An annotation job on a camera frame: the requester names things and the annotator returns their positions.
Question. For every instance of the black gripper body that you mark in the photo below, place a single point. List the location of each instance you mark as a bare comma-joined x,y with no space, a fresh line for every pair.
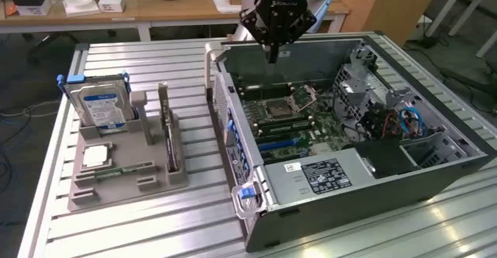
281,4

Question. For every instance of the black graphics card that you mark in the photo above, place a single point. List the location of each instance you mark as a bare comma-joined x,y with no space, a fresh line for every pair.
171,141

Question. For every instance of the empty black RAM slot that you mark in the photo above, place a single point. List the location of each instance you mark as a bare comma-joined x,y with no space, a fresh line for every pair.
268,86
268,95

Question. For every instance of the blue slot retention clip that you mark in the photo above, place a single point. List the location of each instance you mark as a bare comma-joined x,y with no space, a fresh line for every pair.
243,159
233,128
240,148

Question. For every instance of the long black expansion slot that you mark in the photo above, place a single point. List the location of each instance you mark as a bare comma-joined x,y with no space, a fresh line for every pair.
272,138

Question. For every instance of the blue expansion slot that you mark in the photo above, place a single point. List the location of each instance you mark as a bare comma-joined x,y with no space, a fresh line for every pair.
279,144

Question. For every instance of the white paper stack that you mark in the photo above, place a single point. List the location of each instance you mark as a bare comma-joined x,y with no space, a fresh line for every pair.
225,3

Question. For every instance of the white barcode sticker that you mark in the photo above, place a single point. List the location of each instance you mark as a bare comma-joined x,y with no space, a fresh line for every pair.
285,54

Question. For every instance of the wooden cabinet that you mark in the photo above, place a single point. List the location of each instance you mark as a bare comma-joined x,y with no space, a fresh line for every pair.
388,7

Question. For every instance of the socket locking lever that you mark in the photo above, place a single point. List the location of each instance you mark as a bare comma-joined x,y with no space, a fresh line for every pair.
263,89

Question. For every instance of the metal socket cover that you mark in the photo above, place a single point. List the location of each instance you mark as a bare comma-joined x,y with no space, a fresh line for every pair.
303,98

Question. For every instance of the wooden desk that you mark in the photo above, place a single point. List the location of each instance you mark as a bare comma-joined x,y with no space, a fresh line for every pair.
155,7

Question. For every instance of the silver disk bay cage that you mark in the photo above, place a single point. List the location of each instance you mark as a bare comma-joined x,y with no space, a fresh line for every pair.
361,89

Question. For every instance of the CPU socket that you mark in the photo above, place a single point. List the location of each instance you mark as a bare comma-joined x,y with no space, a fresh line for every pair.
277,108

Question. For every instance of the black power adapter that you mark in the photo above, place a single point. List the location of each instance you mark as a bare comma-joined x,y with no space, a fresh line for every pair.
427,41

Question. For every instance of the green motherboard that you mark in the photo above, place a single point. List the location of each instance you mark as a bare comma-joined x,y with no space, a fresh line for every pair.
323,124

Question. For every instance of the installed black RAM stick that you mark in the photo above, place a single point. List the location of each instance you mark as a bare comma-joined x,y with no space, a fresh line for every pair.
287,125

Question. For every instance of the white labelled box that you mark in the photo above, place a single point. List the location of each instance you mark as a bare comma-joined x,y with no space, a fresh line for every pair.
112,3

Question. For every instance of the black floor stand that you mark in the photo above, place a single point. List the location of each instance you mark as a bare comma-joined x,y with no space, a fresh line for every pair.
469,79

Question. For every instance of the hard disk with blue caddy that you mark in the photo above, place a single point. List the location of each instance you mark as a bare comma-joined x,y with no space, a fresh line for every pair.
99,106

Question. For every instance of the black chair base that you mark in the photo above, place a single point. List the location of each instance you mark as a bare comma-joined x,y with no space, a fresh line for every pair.
51,45

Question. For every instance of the grey power supply unit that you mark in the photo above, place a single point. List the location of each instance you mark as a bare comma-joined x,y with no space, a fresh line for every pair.
287,188

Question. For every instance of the grey parts rack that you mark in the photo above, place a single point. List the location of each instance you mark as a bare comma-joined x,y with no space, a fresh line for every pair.
128,159

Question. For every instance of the black and white box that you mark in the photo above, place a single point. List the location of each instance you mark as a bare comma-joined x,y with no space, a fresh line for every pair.
31,6

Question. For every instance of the blue case latch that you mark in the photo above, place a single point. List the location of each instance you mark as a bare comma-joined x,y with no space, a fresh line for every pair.
245,194

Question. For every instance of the silver CPU chip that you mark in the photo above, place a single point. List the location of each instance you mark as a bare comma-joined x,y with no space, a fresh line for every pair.
95,156

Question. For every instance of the orange packet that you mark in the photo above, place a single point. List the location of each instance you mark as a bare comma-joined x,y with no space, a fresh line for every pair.
11,9

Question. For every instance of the green RAM stick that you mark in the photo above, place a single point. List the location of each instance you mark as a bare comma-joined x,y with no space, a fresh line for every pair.
115,173

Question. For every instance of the open black PC case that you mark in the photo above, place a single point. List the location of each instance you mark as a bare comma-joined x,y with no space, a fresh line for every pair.
349,211

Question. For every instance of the white table frame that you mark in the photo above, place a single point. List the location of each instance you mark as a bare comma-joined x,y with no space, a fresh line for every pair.
465,1

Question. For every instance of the silver drive bay bracket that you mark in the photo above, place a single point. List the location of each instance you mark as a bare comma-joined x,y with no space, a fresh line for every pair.
439,150

